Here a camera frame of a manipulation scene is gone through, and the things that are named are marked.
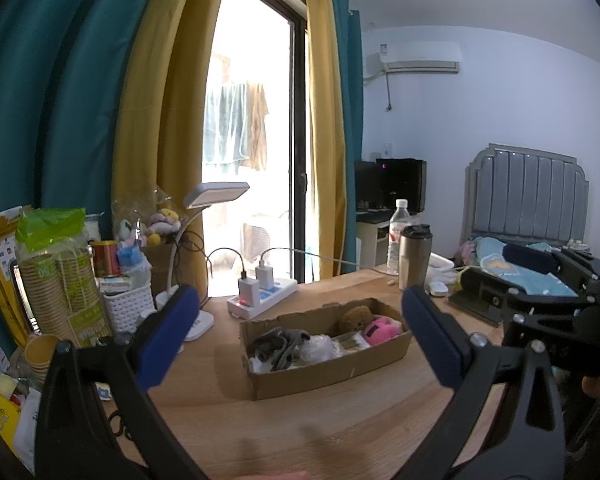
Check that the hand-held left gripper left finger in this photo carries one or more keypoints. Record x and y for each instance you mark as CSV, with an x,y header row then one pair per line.
x,y
170,335

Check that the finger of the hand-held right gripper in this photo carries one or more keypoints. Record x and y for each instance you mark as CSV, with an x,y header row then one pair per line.
x,y
580,265
485,287

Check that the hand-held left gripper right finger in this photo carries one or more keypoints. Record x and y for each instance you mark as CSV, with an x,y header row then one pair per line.
x,y
430,335

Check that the pink plush toy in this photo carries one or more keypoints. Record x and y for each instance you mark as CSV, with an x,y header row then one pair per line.
x,y
377,331

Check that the brown plush bear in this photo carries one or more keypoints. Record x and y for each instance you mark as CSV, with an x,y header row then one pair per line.
x,y
355,317

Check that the clear bag of cotton swabs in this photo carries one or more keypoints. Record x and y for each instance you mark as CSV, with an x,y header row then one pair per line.
x,y
330,347

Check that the brown cardboard box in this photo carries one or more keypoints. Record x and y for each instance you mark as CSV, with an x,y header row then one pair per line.
x,y
330,375

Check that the grey socks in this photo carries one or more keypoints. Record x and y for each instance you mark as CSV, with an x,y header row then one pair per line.
x,y
280,345

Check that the light blue blanket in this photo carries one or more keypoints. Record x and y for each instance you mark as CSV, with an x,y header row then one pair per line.
x,y
495,255

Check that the white plastic basket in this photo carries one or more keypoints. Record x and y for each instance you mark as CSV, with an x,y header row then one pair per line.
x,y
127,305

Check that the dark blue bag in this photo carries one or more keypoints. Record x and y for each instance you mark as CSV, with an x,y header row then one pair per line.
x,y
527,257

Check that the steel tumbler with black lid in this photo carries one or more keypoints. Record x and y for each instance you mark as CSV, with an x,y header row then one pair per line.
x,y
414,260

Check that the blue fabric item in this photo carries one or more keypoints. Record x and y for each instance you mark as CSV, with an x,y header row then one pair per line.
x,y
130,256

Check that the white folded cloth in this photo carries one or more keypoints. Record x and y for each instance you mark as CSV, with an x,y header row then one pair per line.
x,y
260,367

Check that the clear plastic water bottle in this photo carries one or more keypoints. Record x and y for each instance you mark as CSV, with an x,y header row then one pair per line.
x,y
397,240

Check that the black scissors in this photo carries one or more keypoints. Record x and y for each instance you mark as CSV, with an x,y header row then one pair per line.
x,y
111,416

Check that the red can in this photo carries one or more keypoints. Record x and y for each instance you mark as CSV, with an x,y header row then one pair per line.
x,y
105,257

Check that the white side desk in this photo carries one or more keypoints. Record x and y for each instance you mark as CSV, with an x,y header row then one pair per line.
x,y
367,245

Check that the white power strip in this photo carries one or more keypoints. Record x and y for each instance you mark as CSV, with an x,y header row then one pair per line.
x,y
275,292

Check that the wrapped bundle of small plush toys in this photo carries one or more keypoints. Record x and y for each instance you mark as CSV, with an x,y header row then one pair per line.
x,y
162,220

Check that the green pack of paper cups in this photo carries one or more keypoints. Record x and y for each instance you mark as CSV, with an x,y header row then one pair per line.
x,y
65,285

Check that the outdoor air conditioner unit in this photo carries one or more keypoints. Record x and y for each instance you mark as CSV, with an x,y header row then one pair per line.
x,y
260,240

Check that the stack of brown paper cups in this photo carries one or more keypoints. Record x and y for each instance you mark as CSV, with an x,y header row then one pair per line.
x,y
40,355

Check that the black computer tower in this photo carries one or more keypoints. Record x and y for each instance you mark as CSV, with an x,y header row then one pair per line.
x,y
402,185

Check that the white desk lamp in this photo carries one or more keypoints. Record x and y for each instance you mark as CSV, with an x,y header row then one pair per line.
x,y
215,194

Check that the black monitor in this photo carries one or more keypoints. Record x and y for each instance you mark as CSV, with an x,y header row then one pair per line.
x,y
367,185

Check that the white wipes pack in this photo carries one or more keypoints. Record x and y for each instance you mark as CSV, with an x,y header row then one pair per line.
x,y
27,425

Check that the yellow orange packet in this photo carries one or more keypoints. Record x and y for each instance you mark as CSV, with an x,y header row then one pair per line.
x,y
2,270

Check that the yellow tissue pack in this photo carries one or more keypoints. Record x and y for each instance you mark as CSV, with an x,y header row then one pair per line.
x,y
0,412

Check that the narrow teal curtain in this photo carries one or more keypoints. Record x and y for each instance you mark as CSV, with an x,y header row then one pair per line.
x,y
351,135

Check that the narrow yellow curtain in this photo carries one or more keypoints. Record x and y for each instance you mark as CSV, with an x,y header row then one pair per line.
x,y
325,135

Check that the hanging teal towel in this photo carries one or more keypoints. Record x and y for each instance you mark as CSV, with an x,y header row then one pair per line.
x,y
225,120

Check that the wide yellow curtain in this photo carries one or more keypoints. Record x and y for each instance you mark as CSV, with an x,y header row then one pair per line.
x,y
170,110

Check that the hanging orange shirt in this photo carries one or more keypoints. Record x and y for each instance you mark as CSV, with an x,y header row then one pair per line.
x,y
259,125

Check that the white air conditioner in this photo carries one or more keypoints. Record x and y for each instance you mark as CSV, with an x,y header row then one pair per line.
x,y
420,55

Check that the wide teal curtain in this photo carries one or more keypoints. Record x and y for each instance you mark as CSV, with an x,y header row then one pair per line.
x,y
55,110

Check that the white wall socket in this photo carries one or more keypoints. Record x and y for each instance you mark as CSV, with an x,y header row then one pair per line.
x,y
389,150

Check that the black door frame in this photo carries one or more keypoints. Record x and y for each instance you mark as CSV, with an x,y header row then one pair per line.
x,y
297,110

